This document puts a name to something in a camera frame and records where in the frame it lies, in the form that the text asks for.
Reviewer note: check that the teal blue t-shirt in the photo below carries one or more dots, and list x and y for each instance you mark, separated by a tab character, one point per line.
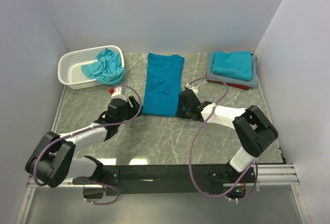
163	84

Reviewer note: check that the white perforated plastic basket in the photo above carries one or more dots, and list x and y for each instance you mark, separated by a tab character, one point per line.
69	66

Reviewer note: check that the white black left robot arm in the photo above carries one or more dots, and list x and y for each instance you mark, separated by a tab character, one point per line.
53	160

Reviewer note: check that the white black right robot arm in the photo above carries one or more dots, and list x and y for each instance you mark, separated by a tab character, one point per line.
254	130

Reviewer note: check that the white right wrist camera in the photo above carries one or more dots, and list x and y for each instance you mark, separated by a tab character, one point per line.
188	86

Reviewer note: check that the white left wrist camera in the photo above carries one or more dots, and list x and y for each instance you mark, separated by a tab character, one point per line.
118	92

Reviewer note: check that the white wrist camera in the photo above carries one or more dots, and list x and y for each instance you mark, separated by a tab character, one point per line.
188	86
118	92

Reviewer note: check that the folded teal t-shirt top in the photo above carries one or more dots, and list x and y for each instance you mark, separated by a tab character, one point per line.
237	64

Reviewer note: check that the folded red t-shirt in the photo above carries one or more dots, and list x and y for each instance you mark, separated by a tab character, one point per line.
241	84

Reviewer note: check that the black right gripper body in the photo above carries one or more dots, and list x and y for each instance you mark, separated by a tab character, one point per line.
182	112

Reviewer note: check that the light turquoise crumpled t-shirt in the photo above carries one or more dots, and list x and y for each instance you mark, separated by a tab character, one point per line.
108	68

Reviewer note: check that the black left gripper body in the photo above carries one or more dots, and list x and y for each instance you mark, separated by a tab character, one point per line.
129	110

